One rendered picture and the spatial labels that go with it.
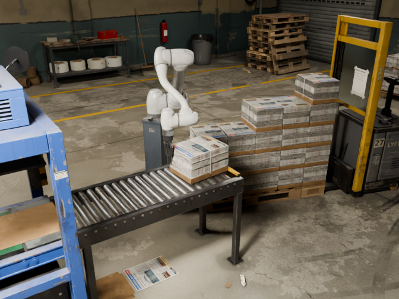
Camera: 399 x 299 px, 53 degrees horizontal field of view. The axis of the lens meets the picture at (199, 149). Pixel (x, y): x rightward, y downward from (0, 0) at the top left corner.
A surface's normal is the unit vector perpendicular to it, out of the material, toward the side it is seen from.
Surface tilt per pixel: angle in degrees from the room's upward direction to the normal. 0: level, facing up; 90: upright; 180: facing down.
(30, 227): 0
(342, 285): 0
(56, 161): 90
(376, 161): 90
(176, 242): 0
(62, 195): 90
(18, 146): 90
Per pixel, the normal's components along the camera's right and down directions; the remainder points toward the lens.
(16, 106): 0.55, 0.34
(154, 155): -0.36, 0.38
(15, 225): 0.00, -0.91
